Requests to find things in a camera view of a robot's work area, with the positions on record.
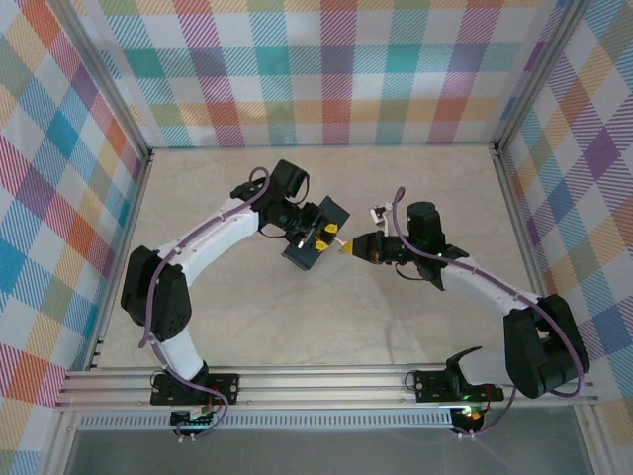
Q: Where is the black box starry night print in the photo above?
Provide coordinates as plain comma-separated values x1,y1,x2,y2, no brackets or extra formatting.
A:
281,195,352,272

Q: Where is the right controller circuit board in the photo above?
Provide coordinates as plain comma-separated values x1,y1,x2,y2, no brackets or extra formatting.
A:
453,407,485,432

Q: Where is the controller circuit board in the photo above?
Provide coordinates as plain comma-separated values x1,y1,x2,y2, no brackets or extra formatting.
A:
453,407,485,432
169,409,220,428

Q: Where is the left controller circuit board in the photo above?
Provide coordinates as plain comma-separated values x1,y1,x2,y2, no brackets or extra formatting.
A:
169,409,220,428

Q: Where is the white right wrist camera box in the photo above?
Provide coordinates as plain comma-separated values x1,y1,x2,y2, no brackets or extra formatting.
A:
367,201,393,230

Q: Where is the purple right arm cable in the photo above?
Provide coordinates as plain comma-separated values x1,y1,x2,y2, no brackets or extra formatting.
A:
381,186,590,439

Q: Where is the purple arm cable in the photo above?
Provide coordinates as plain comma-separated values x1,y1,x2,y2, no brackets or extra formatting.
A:
137,166,273,442
381,186,590,439

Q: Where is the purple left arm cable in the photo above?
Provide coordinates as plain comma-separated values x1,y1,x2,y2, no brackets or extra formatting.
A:
137,166,273,442

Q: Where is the aluminium side rail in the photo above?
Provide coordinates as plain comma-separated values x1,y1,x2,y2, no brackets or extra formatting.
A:
491,142,571,366
82,150,155,372

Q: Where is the aluminium mounting rail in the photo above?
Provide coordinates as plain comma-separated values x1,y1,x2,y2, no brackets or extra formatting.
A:
52,364,600,413

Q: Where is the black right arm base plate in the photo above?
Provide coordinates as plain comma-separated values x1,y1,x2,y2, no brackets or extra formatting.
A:
411,367,505,404

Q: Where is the slotted grey cable duct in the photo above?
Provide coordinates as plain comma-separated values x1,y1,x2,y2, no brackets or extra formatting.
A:
77,407,456,431

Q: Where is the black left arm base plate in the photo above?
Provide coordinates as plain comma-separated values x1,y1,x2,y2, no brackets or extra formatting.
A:
148,372,241,408

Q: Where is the aluminium frame post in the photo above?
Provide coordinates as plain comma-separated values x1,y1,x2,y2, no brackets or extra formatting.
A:
493,0,593,155
46,0,154,162

